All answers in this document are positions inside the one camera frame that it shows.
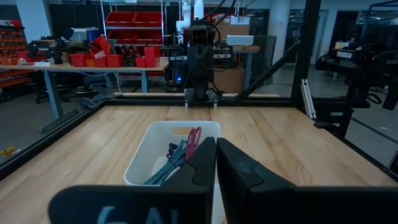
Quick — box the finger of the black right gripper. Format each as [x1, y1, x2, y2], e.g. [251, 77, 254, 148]
[206, 90, 219, 109]
[184, 88, 195, 110]

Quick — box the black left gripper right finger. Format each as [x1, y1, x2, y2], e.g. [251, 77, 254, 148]
[216, 138, 398, 224]

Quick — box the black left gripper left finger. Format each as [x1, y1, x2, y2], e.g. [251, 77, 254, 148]
[48, 136, 217, 224]

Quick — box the teal braided USB-C cable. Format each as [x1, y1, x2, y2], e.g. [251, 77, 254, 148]
[142, 139, 189, 186]

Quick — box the pink braided USB-C cable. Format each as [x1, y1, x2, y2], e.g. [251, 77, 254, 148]
[185, 126, 202, 161]

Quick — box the white plastic bin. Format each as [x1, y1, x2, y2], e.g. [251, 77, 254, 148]
[123, 120, 226, 224]

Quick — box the black computer with blue light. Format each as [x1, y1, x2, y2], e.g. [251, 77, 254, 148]
[167, 46, 188, 91]

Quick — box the black electronics box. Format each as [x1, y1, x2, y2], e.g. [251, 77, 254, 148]
[215, 45, 234, 68]

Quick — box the wooden table with metal legs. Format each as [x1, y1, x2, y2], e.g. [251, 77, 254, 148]
[231, 45, 261, 91]

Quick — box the white flat box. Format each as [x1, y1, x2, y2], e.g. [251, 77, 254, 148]
[226, 35, 254, 47]

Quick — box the metal shelf with red bins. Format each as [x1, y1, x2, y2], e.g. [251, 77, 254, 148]
[101, 0, 166, 47]

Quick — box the silver aluminium extrusion bar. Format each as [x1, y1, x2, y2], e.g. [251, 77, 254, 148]
[300, 78, 317, 119]

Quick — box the wooden workbench with blue legs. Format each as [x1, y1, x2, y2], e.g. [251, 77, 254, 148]
[0, 57, 170, 133]

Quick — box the grey and blue tote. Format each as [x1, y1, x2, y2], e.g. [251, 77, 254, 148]
[70, 27, 101, 43]

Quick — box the black Trossen robot station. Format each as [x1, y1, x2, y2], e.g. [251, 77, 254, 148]
[313, 24, 398, 138]

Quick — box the black benchtop machine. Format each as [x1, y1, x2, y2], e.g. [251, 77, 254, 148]
[26, 39, 65, 65]

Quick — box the red drawer rack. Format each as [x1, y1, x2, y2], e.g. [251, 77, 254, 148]
[0, 20, 26, 93]

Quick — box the black aluminium station frame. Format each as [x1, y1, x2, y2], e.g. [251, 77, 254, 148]
[0, 0, 398, 183]

